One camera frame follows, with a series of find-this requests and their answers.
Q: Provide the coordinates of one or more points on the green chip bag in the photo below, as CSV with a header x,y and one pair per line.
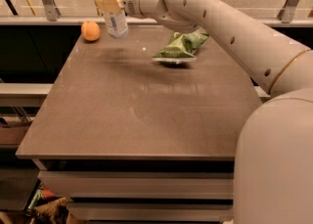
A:
x,y
182,47

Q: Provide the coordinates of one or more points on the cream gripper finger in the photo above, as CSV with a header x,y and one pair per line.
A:
x,y
110,6

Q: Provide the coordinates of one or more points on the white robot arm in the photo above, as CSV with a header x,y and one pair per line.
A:
x,y
273,175

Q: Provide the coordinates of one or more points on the clutter under table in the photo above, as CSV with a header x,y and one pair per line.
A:
x,y
44,208

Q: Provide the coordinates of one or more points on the clear plastic water bottle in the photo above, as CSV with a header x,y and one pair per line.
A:
x,y
116,24

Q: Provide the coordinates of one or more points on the right metal railing bracket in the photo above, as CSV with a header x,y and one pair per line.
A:
x,y
286,14

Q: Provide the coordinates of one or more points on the grey drawer cabinet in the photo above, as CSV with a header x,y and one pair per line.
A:
x,y
143,191

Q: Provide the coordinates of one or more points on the orange fruit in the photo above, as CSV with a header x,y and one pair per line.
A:
x,y
90,31

